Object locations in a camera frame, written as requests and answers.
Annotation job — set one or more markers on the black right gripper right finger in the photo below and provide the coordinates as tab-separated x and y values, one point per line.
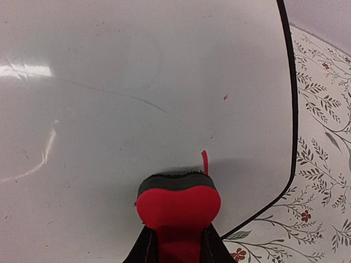
213	249

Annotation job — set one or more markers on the floral patterned table mat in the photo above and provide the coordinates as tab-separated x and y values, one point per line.
311	221

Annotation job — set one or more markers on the white dry-erase whiteboard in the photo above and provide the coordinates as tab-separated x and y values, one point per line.
97	96

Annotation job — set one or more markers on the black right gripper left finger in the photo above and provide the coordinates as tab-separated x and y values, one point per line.
145	248

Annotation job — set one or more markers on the red black whiteboard eraser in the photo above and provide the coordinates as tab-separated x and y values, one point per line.
178	208

